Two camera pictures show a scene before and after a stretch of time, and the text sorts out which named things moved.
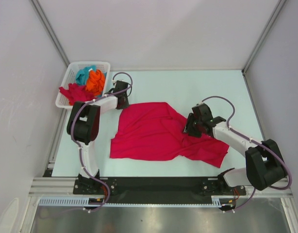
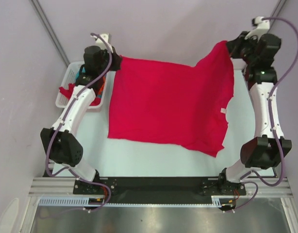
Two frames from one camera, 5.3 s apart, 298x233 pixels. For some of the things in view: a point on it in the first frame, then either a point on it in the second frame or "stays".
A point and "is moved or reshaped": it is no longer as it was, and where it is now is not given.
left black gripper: [126, 105] to [116, 60]
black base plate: [156, 190] stays
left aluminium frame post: [37, 5] stays
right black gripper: [188, 127] to [234, 45]
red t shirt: [150, 129] is moved or reshaped
